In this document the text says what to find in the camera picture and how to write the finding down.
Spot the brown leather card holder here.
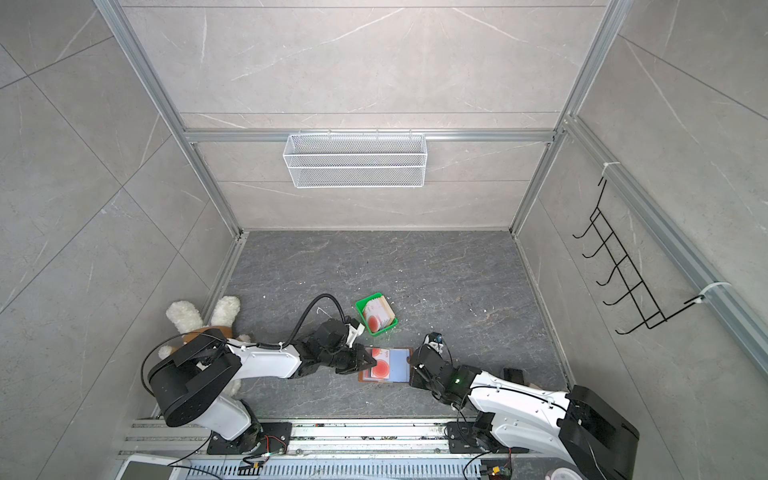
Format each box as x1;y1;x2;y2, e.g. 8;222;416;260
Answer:
358;348;411;384

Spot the green plastic card tray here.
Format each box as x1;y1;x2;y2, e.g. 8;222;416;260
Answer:
355;293;398;336

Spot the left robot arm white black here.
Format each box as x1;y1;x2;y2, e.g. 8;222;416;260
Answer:
147;317;377;441

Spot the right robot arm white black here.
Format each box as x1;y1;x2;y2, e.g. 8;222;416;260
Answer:
409;344;640;479

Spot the stack of credit cards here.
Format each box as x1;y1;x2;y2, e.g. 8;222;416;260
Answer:
363;296;395;334

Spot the white brown plush toy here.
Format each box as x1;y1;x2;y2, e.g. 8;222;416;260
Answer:
158;295;252;398

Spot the white device at bottom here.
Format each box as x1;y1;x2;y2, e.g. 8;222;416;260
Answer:
115;454;182;480

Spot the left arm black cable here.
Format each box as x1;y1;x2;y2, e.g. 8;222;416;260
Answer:
278;292;349;350

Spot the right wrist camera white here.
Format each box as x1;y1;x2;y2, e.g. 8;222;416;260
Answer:
424;332;445;355

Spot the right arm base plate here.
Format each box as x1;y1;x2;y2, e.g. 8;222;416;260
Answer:
445;421;530;454

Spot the small dark object by wall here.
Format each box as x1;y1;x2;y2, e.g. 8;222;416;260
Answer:
502;367;526;386

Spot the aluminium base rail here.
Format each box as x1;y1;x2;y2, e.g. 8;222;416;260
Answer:
118;418;581;479

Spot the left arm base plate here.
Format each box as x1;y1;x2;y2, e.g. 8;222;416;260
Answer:
206;422;293;456

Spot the white wire mesh basket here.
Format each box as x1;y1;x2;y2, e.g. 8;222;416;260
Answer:
283;133;428;188

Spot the black wire hook rack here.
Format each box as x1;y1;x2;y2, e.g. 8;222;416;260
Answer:
571;177;705;336

